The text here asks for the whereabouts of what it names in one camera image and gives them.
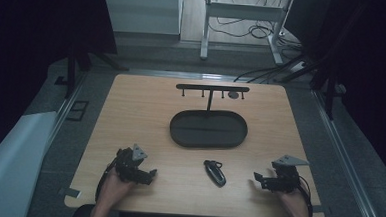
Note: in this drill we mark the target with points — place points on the person's right hand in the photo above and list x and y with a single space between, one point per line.
292 204

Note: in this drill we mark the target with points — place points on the grey tape strip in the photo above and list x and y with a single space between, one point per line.
70 193

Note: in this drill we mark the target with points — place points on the white cabinet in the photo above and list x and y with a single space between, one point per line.
141 9

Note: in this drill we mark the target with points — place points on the black metal stand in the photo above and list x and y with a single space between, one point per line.
326 78
80 59

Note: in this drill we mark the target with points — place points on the black key rack with tray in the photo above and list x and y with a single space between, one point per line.
208 128

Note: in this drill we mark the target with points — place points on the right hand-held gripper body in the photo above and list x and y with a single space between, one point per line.
286 175

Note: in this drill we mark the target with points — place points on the person's left hand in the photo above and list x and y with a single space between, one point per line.
115 189

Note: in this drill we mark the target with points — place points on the silver metal floor rail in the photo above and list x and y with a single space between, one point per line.
346 163
68 103

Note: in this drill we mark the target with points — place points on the person's dark trouser leg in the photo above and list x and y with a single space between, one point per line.
82 214

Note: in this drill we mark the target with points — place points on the white power strip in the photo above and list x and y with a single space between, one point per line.
298 66

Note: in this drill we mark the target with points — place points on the black car key fob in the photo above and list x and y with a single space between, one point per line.
215 173

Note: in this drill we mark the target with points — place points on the white paper roll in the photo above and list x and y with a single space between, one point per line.
12 165

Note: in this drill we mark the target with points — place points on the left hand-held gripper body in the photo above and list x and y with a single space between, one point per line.
128 167

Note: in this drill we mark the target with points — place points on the white metal desk frame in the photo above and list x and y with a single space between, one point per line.
244 11

